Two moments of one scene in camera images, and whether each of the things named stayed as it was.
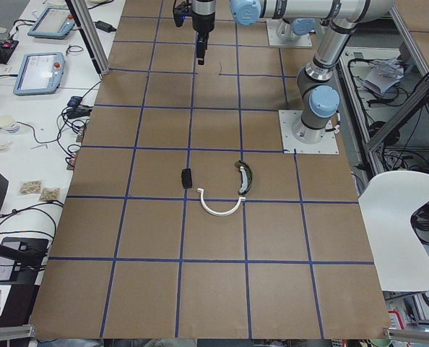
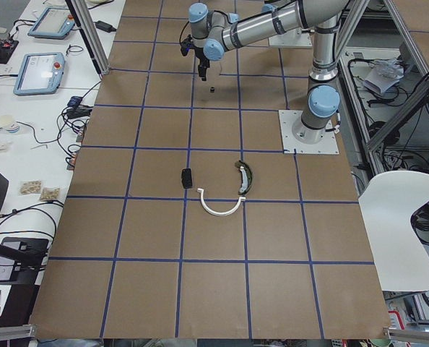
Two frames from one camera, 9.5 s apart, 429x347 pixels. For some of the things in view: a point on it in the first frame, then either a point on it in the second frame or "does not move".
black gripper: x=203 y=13 -> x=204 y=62
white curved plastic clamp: x=227 y=213 does not move
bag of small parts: x=30 y=187 does not move
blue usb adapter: x=74 y=101 does not move
